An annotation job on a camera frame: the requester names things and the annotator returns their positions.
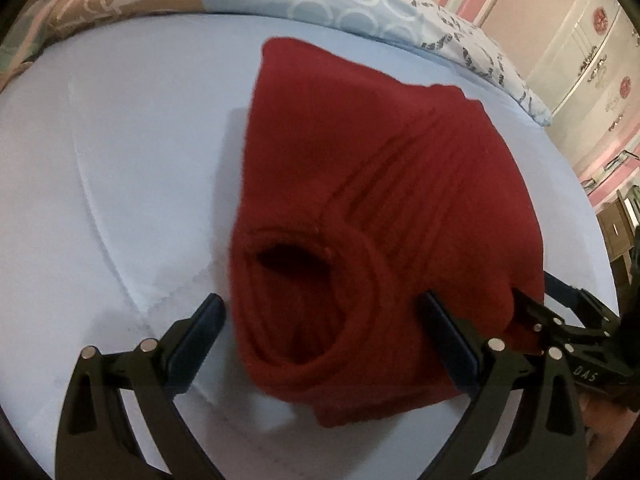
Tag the green plaid cloth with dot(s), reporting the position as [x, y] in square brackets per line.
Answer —
[25, 40]

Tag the white quilted comforter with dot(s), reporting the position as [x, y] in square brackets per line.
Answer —
[120, 175]

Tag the white wardrobe with decals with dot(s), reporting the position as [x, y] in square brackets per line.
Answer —
[581, 57]

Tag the person's hand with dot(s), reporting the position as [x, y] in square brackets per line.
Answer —
[608, 424]

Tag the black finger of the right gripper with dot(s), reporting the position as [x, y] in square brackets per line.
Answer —
[534, 328]
[590, 310]

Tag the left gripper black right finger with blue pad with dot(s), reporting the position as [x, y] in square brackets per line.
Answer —
[523, 421]

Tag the red knit sweater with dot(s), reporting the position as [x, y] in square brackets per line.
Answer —
[359, 194]

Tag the brown wooden furniture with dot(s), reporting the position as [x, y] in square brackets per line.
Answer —
[620, 229]

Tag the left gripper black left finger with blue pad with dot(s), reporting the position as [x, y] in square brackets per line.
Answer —
[95, 438]

